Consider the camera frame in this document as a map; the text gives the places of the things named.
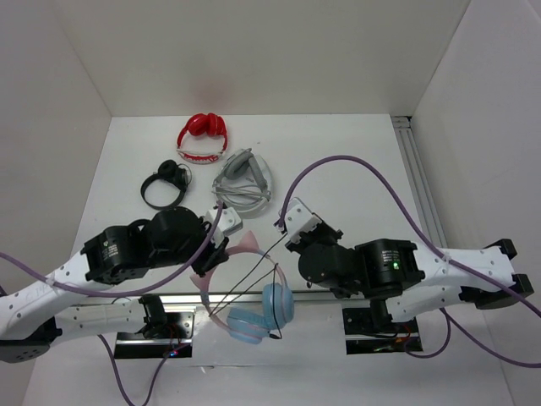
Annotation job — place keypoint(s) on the pink blue cat-ear headphones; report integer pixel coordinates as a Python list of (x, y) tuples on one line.
[(277, 300)]

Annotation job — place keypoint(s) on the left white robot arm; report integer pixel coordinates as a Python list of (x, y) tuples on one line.
[(76, 300)]

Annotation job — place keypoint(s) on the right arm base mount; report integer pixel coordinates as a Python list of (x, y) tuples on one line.
[(363, 337)]

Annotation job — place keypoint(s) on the black headphones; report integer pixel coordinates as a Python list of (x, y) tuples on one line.
[(176, 174)]

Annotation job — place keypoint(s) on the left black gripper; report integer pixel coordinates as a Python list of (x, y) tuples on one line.
[(214, 256)]

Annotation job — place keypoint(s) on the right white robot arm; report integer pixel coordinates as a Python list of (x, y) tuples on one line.
[(400, 278)]

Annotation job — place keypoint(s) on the aluminium rail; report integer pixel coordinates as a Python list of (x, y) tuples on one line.
[(302, 297), (424, 201)]

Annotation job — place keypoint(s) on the aluminium rail front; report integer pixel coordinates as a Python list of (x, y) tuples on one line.
[(302, 297)]

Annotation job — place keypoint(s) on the grey white headphones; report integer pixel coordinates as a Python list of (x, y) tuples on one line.
[(245, 184)]

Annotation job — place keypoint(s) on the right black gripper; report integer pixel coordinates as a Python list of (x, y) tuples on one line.
[(334, 233)]

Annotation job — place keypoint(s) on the red white headphones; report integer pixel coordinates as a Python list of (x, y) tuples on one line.
[(208, 124)]

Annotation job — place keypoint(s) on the aluminium rail right side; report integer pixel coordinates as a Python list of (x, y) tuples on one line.
[(424, 201)]

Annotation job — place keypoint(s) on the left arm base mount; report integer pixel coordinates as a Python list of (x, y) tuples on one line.
[(175, 340)]

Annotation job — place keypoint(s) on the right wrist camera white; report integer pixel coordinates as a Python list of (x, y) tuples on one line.
[(299, 218)]

